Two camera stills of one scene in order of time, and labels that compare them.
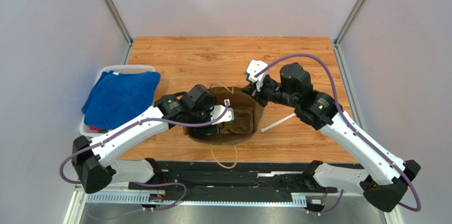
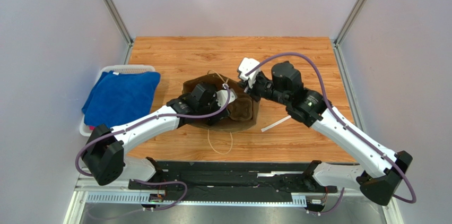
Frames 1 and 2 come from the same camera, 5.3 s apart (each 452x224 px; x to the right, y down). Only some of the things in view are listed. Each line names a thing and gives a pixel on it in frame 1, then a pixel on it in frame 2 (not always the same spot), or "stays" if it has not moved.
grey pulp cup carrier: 242,123 to 241,109
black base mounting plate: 196,181 stays
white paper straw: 275,123 stays
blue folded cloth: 117,97 stays
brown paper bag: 236,98 to 225,123
